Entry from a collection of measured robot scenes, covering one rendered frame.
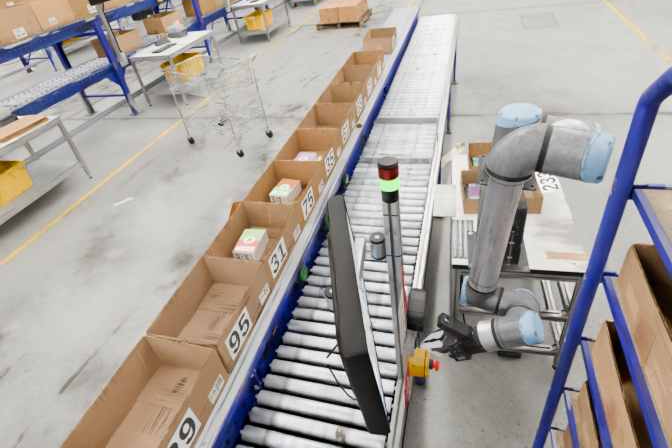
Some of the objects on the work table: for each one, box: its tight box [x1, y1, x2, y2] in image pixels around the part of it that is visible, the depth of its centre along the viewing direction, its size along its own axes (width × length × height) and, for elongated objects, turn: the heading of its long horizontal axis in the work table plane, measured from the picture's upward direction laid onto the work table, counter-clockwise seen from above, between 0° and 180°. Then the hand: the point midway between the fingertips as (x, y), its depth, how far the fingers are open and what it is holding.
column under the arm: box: [467, 185, 530, 274], centre depth 183 cm, size 26×26×33 cm
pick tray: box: [467, 142, 492, 170], centre depth 245 cm, size 28×38×10 cm
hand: (422, 343), depth 135 cm, fingers closed
